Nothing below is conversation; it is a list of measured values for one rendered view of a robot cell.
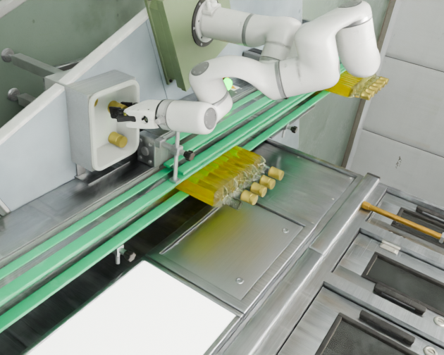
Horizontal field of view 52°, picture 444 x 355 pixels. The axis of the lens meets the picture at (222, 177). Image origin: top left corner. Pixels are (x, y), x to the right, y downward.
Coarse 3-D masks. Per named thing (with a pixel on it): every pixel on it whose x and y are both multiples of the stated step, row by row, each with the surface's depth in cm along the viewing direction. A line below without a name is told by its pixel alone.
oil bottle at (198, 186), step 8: (192, 176) 141; (200, 176) 142; (184, 184) 141; (192, 184) 139; (200, 184) 138; (208, 184) 139; (216, 184) 139; (192, 192) 141; (200, 192) 139; (208, 192) 137; (216, 192) 136; (224, 192) 137; (208, 200) 138; (216, 200) 136
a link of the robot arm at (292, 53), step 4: (304, 24) 121; (292, 44) 121; (292, 48) 121; (292, 52) 120; (296, 52) 119; (264, 56) 128; (288, 56) 122; (292, 56) 120; (296, 56) 119; (260, 60) 129; (264, 60) 128; (268, 60) 127; (272, 60) 126; (276, 60) 126
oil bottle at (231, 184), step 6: (204, 168) 146; (210, 168) 146; (204, 174) 143; (210, 174) 144; (216, 174) 144; (222, 174) 144; (216, 180) 141; (222, 180) 141; (228, 180) 142; (234, 180) 142; (228, 186) 140; (234, 186) 141; (234, 192) 141
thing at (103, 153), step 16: (128, 80) 120; (96, 96) 111; (112, 96) 127; (128, 96) 126; (96, 112) 124; (96, 128) 126; (112, 128) 132; (128, 128) 131; (96, 144) 129; (112, 144) 132; (128, 144) 133; (96, 160) 120; (112, 160) 126
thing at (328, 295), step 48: (288, 192) 174; (336, 192) 177; (384, 192) 181; (144, 240) 143; (336, 240) 150; (384, 240) 155; (432, 240) 159; (96, 288) 125; (288, 288) 128; (336, 288) 134; (384, 288) 135; (432, 288) 140; (0, 336) 110; (240, 336) 113; (288, 336) 121; (336, 336) 121; (384, 336) 122; (432, 336) 122
